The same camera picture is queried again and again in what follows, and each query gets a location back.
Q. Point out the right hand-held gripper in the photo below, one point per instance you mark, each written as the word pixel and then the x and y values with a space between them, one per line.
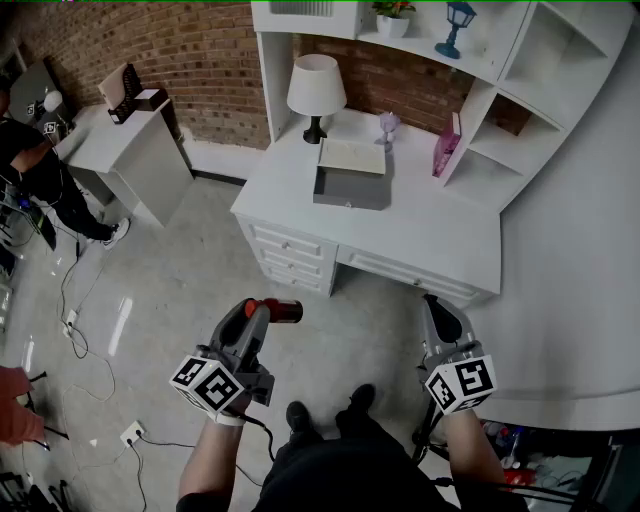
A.
pixel 462 382

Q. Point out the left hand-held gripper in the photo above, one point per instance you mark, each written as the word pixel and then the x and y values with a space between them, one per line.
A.
pixel 220 385

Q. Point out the red and black cylinder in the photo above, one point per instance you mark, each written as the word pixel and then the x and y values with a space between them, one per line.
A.
pixel 285 311

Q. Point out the grey box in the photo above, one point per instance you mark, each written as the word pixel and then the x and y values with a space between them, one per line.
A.
pixel 350 187

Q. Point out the person's left forearm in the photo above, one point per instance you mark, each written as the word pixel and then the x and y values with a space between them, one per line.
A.
pixel 212 460

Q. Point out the person's right forearm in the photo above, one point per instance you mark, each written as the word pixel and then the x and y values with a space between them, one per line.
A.
pixel 472 445

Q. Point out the white wristband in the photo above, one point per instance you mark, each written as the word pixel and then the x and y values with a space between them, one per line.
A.
pixel 225 419

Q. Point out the person's black right shoe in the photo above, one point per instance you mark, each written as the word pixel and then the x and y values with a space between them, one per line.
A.
pixel 362 397

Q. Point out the person's black shoe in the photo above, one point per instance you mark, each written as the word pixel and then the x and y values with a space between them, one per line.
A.
pixel 297 417
pixel 362 397

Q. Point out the person's black left shoe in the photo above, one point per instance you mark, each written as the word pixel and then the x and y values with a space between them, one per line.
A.
pixel 297 417

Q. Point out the white desk with shelves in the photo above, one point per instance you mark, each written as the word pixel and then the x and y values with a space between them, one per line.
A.
pixel 400 225

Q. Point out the plastic bottle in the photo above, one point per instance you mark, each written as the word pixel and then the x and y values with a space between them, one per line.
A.
pixel 512 445

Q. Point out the white power strip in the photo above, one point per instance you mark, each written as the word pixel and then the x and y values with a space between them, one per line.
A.
pixel 132 433
pixel 70 320

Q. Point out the person's black trousers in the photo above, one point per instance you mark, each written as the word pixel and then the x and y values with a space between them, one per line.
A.
pixel 350 475

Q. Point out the pink book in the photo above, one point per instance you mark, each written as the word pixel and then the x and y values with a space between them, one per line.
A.
pixel 445 147

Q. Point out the white side table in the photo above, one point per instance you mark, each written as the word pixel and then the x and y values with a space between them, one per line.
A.
pixel 145 160

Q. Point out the small purple ornament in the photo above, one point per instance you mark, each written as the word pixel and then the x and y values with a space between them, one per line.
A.
pixel 388 127

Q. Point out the red chair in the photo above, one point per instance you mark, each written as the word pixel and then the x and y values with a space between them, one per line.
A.
pixel 17 415

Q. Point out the white shade table lamp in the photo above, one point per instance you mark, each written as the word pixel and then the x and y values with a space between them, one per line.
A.
pixel 316 85

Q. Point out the black file holder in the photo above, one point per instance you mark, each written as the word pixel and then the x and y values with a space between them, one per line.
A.
pixel 127 95

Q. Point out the white round ball lamp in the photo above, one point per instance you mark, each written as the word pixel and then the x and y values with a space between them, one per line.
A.
pixel 52 100

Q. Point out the blue lantern ornament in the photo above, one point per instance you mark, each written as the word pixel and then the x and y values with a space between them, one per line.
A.
pixel 454 30

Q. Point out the potted plant white pot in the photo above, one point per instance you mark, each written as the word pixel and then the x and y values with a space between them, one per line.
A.
pixel 392 25

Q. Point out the grey board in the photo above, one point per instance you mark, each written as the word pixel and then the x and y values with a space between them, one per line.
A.
pixel 30 87

